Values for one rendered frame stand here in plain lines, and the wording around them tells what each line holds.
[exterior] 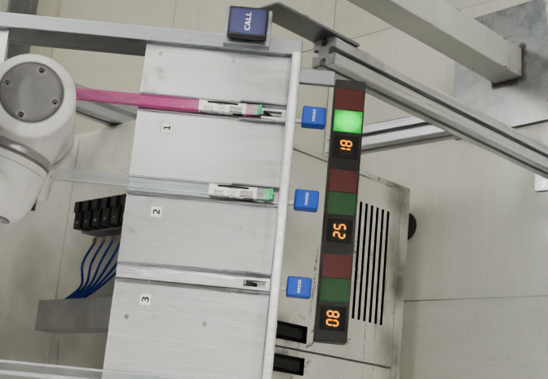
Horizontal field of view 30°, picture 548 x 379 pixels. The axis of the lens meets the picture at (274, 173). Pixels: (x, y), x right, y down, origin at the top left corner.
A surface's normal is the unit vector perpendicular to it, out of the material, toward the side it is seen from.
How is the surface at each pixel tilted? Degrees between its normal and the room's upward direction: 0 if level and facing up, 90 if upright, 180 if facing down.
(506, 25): 0
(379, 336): 90
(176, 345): 46
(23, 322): 0
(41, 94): 57
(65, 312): 0
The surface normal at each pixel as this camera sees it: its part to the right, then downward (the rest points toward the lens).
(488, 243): -0.69, -0.25
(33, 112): 0.20, -0.21
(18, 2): 0.71, -0.11
